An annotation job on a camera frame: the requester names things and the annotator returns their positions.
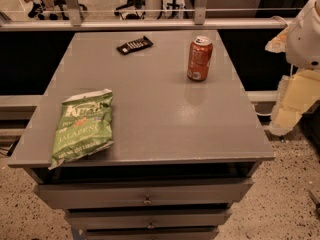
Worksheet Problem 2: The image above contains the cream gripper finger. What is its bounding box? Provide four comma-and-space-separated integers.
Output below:
265, 27, 289, 53
268, 69, 320, 136

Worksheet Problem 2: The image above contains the red coke can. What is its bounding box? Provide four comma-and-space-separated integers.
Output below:
187, 36, 213, 81

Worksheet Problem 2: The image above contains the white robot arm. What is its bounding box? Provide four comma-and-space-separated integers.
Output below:
265, 0, 320, 136

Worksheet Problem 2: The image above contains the green jalapeno chip bag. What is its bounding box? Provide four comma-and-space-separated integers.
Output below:
49, 89, 113, 170

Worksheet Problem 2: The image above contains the grey drawer cabinet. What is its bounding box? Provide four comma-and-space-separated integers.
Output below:
7, 29, 276, 240

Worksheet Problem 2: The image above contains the black snack bar wrapper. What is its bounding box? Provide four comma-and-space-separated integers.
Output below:
117, 36, 153, 55

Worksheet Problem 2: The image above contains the top grey drawer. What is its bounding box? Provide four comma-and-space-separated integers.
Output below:
34, 178, 253, 209

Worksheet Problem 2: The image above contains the grey drawer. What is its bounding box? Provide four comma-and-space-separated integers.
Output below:
34, 178, 253, 209
65, 207, 232, 230
85, 227, 219, 240

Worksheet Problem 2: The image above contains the black office chair base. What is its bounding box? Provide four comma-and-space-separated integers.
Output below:
114, 0, 145, 19

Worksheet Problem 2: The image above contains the metal railing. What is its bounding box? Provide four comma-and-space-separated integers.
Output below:
0, 0, 296, 31

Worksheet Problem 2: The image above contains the bottom grey drawer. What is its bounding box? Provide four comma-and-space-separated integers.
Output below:
85, 227, 219, 240

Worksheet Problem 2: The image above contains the middle grey drawer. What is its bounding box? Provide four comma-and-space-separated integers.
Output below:
65, 207, 232, 230

